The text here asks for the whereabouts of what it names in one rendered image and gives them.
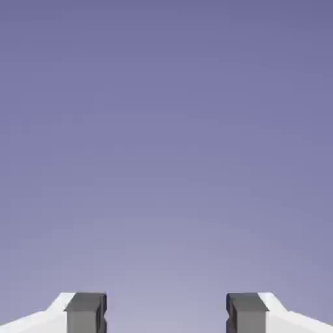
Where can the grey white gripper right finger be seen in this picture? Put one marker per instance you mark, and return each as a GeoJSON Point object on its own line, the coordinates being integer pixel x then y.
{"type": "Point", "coordinates": [249, 314]}

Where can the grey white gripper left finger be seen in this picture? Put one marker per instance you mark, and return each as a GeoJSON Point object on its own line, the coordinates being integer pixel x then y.
{"type": "Point", "coordinates": [83, 314]}

